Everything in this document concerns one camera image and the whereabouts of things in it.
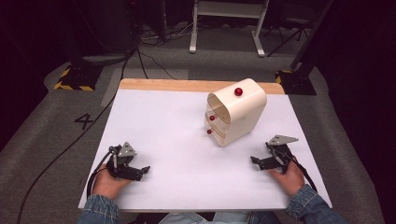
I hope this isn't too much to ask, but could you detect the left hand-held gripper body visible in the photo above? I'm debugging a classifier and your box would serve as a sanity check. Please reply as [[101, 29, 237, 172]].
[[106, 142, 144, 182]]

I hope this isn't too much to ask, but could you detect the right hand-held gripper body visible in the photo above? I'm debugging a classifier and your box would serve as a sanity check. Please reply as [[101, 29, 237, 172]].
[[265, 134, 299, 175]]

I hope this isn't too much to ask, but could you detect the person's left hand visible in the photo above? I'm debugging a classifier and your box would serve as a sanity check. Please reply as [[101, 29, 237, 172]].
[[92, 164, 133, 200]]

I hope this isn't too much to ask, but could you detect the person's right hand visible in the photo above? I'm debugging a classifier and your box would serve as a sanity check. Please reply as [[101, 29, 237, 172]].
[[269, 161, 305, 198]]

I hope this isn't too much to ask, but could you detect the white table cover sheet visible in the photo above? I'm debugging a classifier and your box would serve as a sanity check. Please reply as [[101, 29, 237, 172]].
[[78, 89, 332, 213]]

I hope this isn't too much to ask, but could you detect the cream drawer cabinet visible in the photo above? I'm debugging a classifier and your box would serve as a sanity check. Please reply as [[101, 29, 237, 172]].
[[205, 77, 268, 147]]

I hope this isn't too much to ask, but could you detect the cream drawer with red knob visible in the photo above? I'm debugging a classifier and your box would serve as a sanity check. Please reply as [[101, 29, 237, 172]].
[[205, 122, 228, 147], [205, 109, 232, 129]]

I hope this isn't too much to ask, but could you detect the black striped stand base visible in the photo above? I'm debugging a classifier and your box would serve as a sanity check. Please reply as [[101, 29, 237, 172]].
[[53, 63, 105, 92], [275, 69, 318, 96]]

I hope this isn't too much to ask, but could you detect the black slanted stand pole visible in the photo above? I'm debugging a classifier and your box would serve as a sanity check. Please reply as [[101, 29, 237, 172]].
[[290, 0, 334, 72]]

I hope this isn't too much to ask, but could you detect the black tripod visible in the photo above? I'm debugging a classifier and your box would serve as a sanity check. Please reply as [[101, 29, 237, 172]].
[[266, 12, 314, 58]]

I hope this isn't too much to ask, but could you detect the black upright stand pole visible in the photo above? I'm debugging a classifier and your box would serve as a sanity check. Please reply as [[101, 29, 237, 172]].
[[64, 0, 85, 68]]

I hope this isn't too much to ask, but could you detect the right hand-held gripper black cable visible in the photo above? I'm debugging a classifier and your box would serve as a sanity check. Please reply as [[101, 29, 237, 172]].
[[288, 152, 318, 193]]

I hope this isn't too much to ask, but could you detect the hand-held gripper black cable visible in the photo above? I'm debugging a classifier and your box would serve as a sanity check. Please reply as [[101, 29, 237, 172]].
[[288, 152, 318, 193], [86, 150, 114, 198]]

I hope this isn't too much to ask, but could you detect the left hand-held gripper black cable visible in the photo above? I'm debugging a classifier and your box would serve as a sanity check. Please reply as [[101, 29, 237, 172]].
[[86, 150, 114, 198]]

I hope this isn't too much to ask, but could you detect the long black floor cable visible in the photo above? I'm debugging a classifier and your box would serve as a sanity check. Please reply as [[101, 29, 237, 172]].
[[17, 54, 132, 224]]

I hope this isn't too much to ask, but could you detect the white metal table frame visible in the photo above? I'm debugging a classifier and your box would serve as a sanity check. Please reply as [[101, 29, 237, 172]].
[[189, 0, 271, 58]]

